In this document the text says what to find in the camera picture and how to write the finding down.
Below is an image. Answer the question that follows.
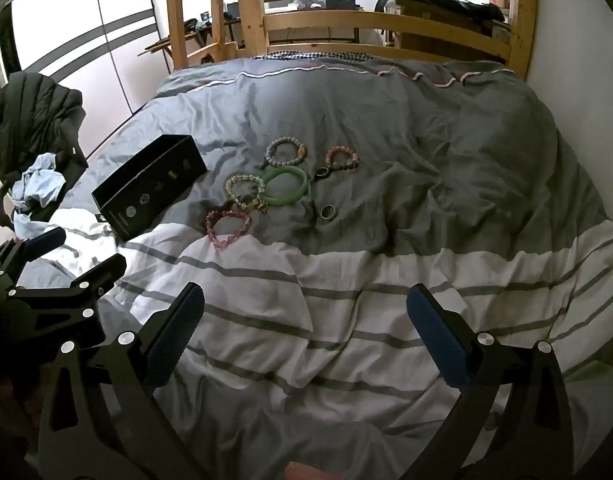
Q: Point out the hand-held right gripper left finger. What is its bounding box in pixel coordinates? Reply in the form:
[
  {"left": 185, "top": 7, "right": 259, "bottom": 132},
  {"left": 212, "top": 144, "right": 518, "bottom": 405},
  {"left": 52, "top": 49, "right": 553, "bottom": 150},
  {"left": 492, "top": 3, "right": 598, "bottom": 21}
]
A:
[{"left": 36, "top": 282, "right": 207, "bottom": 480}]

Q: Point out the pink crystal bead bracelet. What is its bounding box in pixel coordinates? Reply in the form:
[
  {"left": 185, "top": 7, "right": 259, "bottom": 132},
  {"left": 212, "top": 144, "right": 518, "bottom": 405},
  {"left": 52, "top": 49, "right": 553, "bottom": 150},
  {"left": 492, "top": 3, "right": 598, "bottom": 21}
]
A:
[{"left": 205, "top": 208, "right": 253, "bottom": 251}]

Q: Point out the dark desk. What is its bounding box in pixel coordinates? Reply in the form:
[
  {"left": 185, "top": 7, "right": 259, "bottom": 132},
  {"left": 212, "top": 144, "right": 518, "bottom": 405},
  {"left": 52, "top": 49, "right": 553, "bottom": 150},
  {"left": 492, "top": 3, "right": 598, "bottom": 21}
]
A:
[{"left": 224, "top": 0, "right": 361, "bottom": 46}]

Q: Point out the grey bead bracelet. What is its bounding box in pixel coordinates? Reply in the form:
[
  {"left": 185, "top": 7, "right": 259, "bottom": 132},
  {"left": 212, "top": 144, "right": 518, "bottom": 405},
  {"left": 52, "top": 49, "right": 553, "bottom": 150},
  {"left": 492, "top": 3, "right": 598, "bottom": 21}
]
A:
[{"left": 264, "top": 136, "right": 308, "bottom": 167}]

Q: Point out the light blue cloth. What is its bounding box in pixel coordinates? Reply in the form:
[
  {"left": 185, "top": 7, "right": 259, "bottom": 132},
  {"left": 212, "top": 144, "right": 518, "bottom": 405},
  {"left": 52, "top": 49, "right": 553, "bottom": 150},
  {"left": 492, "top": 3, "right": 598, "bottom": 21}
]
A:
[{"left": 10, "top": 151, "right": 68, "bottom": 238}]

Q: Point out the black jewelry box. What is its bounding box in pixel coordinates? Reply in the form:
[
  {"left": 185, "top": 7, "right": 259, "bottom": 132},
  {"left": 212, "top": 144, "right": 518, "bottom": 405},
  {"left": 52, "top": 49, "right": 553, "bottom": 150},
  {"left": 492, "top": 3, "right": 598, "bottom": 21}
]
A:
[{"left": 91, "top": 134, "right": 208, "bottom": 242}]

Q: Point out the wooden ladder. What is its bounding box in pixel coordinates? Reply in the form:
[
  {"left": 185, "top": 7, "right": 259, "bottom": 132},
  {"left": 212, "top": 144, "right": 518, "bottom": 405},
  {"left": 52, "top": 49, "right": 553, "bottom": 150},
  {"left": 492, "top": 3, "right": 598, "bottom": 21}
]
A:
[{"left": 165, "top": 0, "right": 226, "bottom": 70}]

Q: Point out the pink and green bead bracelet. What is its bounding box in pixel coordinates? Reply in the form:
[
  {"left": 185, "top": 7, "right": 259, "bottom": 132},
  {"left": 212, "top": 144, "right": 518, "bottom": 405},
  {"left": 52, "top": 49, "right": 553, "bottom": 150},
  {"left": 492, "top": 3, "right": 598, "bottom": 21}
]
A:
[{"left": 326, "top": 145, "right": 361, "bottom": 171}]

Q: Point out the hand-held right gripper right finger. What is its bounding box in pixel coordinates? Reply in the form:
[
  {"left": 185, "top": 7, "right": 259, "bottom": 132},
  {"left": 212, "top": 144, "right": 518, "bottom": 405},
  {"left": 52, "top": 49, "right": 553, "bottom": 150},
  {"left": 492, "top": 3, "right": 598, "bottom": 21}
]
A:
[{"left": 406, "top": 282, "right": 574, "bottom": 480}]

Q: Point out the pale crystal bead bracelet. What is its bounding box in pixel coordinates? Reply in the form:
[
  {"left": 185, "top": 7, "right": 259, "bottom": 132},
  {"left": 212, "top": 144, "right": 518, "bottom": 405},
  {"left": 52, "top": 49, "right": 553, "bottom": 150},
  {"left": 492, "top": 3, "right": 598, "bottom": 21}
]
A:
[{"left": 225, "top": 174, "right": 268, "bottom": 213}]

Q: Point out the grey and white striped duvet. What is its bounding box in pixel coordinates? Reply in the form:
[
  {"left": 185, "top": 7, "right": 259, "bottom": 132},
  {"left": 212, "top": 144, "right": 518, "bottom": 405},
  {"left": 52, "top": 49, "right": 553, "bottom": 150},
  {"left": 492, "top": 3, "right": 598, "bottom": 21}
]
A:
[{"left": 0, "top": 52, "right": 613, "bottom": 480}]

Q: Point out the black and white checkered sheet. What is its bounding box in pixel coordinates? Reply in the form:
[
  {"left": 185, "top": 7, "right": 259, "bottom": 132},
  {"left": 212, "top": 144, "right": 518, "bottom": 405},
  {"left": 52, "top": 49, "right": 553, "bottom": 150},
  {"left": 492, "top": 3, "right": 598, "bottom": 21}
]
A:
[{"left": 250, "top": 49, "right": 507, "bottom": 65}]

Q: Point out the wooden bed frame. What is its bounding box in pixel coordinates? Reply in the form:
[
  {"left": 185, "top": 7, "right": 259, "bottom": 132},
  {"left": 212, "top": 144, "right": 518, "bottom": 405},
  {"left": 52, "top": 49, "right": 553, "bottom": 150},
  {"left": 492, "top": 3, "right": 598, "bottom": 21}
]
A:
[{"left": 165, "top": 0, "right": 538, "bottom": 81}]

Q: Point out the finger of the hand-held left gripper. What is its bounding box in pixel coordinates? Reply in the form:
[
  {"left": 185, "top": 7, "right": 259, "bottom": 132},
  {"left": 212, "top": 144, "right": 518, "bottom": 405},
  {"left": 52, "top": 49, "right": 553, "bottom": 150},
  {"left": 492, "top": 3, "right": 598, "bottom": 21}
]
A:
[
  {"left": 1, "top": 253, "right": 127, "bottom": 351},
  {"left": 0, "top": 226, "right": 68, "bottom": 281}
]

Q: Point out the green jade bangle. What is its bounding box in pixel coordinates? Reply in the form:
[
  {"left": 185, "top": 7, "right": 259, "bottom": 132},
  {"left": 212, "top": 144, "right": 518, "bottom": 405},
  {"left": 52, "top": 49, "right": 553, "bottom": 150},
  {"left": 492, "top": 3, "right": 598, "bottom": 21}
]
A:
[{"left": 260, "top": 169, "right": 311, "bottom": 207}]

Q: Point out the black padded jacket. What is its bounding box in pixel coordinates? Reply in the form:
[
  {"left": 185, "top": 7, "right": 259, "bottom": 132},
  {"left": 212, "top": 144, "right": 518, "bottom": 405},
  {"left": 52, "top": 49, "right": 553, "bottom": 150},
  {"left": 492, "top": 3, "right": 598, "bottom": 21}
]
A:
[{"left": 0, "top": 71, "right": 88, "bottom": 186}]

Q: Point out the white wardrobe with grey stripes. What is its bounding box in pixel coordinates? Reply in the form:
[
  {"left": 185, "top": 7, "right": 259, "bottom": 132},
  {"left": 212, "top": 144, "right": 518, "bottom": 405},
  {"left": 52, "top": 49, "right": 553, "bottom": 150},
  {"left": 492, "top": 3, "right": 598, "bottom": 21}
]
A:
[{"left": 0, "top": 0, "right": 173, "bottom": 161}]

